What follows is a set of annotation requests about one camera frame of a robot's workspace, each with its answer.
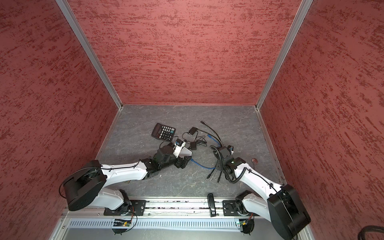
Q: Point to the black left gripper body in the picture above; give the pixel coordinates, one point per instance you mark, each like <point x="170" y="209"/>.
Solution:
<point x="176" y="161"/>

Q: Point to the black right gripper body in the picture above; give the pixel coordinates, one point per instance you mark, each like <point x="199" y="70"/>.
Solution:
<point x="223" y="165"/>

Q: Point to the white network switch box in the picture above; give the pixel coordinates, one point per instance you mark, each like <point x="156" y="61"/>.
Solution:
<point x="184" y="152"/>

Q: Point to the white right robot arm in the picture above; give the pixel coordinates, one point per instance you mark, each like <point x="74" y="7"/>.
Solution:
<point x="279" y="204"/>

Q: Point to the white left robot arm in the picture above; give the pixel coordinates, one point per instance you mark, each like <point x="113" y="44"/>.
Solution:
<point x="89" y="186"/>

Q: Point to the black desk calculator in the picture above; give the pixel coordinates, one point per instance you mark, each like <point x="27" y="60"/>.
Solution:
<point x="163" y="133"/>

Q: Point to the black power adapter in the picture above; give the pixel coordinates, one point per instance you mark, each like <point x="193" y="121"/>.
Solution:
<point x="193" y="130"/>

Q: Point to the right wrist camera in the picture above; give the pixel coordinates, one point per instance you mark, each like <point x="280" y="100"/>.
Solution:
<point x="231" y="149"/>

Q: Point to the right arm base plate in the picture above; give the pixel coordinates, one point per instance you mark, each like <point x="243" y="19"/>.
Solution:
<point x="230" y="208"/>

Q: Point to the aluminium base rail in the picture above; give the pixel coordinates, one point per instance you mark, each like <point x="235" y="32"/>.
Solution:
<point x="155" y="208"/>

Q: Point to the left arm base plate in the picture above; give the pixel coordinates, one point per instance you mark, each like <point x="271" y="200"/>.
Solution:
<point x="136" y="207"/>

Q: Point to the white slotted cable duct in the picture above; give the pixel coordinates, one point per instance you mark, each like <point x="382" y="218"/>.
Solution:
<point x="167" y="224"/>

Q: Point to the aluminium right corner post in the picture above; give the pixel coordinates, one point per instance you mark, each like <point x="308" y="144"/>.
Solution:
<point x="290" y="37"/>

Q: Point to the aluminium corner post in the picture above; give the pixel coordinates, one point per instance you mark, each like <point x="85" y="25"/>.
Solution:
<point x="290" y="37"/>
<point x="79" y="33"/>

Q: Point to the aluminium left corner post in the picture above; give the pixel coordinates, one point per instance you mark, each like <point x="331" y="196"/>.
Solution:
<point x="79" y="33"/>

